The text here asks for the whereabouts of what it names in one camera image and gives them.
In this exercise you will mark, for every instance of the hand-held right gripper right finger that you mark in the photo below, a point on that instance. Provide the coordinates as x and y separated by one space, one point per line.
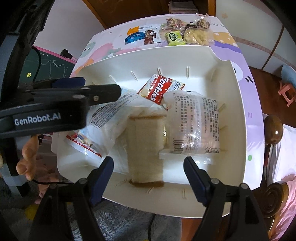
196 180

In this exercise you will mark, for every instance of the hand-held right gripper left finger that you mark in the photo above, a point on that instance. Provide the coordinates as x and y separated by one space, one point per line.
103 178

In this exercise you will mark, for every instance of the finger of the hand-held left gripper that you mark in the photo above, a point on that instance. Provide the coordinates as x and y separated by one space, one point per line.
104 92
67 82

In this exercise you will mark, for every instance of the red white cookie packet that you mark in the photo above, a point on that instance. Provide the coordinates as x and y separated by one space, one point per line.
83 142
159 90

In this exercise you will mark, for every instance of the sliced bread packet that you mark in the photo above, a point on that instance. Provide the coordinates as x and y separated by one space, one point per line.
144 150

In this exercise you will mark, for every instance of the white plastic tray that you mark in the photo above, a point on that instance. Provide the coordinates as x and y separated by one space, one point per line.
231 143

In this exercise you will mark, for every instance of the clear packet of yellow crisps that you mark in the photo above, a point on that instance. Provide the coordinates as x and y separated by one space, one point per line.
197 36
194 120

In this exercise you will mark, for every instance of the brown chocolate packet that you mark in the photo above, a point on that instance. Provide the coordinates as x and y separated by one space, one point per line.
149 38

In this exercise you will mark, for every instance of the green snack packet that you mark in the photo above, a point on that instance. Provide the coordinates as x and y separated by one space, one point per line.
174 38

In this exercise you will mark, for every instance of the mixed nut packet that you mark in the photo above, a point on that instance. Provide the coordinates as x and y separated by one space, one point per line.
172 24

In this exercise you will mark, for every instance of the small dark snack packet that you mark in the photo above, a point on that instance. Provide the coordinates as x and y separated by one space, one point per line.
190 26

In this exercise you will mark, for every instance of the clear nut cluster packet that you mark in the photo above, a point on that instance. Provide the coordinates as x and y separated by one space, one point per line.
203 23

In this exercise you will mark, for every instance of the person's left hand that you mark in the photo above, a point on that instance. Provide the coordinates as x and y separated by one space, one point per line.
26 160

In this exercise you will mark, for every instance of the black easel knob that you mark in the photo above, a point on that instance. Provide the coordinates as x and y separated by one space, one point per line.
66 53

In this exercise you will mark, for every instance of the grey fluffy rug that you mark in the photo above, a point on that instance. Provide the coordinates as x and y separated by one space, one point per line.
124 222

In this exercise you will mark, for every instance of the orange snack packet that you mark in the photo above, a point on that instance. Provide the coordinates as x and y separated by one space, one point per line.
133 30

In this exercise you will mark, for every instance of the brown wooden door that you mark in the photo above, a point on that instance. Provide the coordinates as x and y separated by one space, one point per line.
104 9

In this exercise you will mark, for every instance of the brown wooden bedpost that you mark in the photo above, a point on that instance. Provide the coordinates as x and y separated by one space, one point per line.
274 129

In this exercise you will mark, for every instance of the pink blanket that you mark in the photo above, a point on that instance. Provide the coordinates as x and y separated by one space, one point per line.
286 208

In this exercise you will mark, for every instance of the stack of folded towels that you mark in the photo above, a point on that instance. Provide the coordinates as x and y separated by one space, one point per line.
182 5

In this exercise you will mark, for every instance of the pink plastic stool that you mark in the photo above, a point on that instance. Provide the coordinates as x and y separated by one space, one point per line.
288 92

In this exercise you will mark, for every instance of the wooden shelf unit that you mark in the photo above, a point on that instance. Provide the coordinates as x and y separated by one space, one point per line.
208 7

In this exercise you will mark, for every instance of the flower printed wardrobe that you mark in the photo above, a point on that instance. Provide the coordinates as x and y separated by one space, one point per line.
254 34

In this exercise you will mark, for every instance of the green chalkboard with pink frame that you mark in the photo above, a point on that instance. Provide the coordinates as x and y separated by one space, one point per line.
53 67

